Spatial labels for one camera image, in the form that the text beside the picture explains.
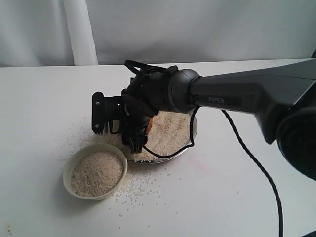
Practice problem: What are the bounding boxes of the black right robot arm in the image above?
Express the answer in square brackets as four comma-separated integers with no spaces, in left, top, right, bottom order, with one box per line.
[122,59,316,179]

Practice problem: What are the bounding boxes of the brown wooden cup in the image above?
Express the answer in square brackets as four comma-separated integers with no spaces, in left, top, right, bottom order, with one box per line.
[146,118,153,134]

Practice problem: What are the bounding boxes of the black camera cable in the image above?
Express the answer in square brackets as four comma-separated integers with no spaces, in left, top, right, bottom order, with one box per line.
[108,59,284,237]

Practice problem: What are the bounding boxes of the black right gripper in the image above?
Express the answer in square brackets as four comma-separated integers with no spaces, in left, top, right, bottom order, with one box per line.
[121,70,173,153]

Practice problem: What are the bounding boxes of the rice heap in tray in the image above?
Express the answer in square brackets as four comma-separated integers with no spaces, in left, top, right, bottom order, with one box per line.
[120,111,196,162]

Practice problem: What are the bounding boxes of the spilled rice grains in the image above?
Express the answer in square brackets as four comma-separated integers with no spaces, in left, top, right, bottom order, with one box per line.
[56,116,240,228]

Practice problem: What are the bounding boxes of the round steel tray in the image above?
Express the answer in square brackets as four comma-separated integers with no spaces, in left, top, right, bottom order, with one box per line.
[118,108,198,165]

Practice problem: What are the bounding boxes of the cream ceramic floral bowl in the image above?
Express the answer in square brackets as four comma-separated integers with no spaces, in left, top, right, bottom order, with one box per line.
[62,144,128,201]

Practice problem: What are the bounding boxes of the brown granular contents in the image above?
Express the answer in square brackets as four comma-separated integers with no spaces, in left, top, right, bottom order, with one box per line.
[70,152,123,198]

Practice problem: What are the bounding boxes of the white backdrop curtain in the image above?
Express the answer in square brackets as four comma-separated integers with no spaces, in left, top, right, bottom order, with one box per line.
[0,0,316,67]

